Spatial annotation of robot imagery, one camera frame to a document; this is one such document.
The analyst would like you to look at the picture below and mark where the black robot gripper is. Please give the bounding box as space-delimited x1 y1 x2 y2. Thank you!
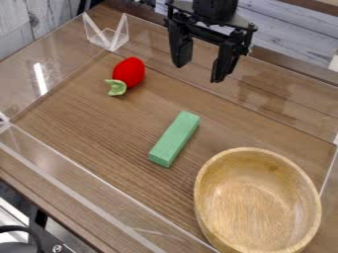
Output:
165 0 257 83

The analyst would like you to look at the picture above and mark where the red plush strawberry toy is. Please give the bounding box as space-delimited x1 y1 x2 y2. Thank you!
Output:
104 57 145 96

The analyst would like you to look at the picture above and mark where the green rectangular foam block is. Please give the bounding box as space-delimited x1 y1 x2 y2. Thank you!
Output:
148 111 200 168

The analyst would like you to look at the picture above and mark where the round wooden bowl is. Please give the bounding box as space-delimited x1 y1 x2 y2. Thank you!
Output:
193 147 322 253

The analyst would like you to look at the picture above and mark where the black metal table leg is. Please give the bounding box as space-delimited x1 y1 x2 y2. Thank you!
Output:
29 208 74 253

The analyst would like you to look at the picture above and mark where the clear acrylic corner bracket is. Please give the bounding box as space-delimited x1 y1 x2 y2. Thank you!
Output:
81 13 129 52

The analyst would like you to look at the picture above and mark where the clear acrylic tray enclosure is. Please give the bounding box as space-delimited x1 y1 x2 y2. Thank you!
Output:
0 8 338 253

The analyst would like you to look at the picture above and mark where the black cable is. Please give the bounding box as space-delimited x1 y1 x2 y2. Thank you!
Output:
0 224 45 253

